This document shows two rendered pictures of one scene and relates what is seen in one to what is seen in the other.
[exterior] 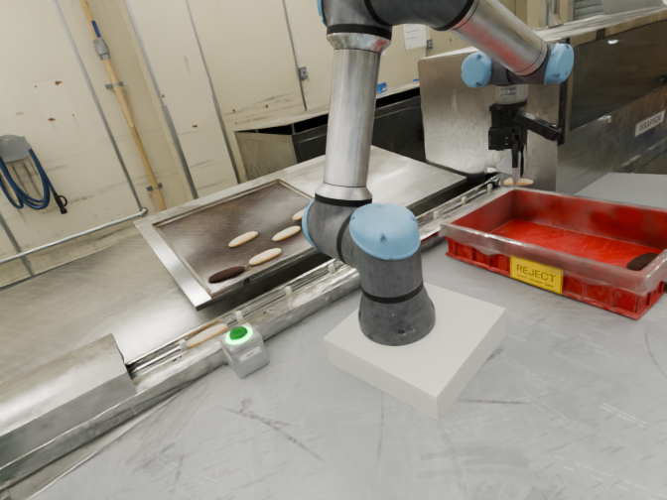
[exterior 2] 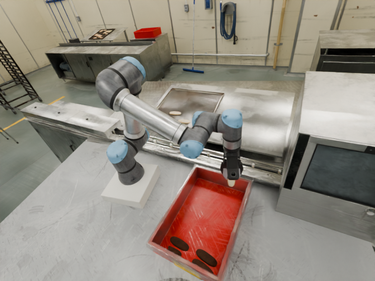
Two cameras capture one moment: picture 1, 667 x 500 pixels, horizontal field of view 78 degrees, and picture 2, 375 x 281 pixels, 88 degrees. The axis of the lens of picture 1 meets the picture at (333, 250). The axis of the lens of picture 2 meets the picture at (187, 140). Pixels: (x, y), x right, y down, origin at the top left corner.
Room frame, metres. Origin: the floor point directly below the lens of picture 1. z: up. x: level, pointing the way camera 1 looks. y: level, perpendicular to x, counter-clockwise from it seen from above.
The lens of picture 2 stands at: (0.64, -0.97, 1.73)
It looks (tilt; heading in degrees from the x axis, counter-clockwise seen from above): 40 degrees down; 64
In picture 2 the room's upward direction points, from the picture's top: 10 degrees counter-clockwise
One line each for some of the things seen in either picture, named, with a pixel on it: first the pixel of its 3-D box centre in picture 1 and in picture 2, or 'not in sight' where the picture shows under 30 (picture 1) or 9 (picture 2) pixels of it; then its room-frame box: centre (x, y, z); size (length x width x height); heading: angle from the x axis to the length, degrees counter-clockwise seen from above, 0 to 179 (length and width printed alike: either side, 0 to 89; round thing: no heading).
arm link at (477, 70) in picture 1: (492, 66); (205, 124); (0.99, -0.44, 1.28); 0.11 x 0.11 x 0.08; 32
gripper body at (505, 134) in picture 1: (508, 125); (231, 153); (1.07, -0.52, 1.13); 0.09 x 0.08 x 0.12; 49
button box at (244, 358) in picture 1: (245, 355); not in sight; (0.71, 0.23, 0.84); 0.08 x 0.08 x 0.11; 31
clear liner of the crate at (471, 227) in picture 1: (561, 237); (205, 214); (0.87, -0.55, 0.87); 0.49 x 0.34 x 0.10; 30
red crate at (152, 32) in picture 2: not in sight; (147, 32); (2.38, 3.63, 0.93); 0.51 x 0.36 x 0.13; 125
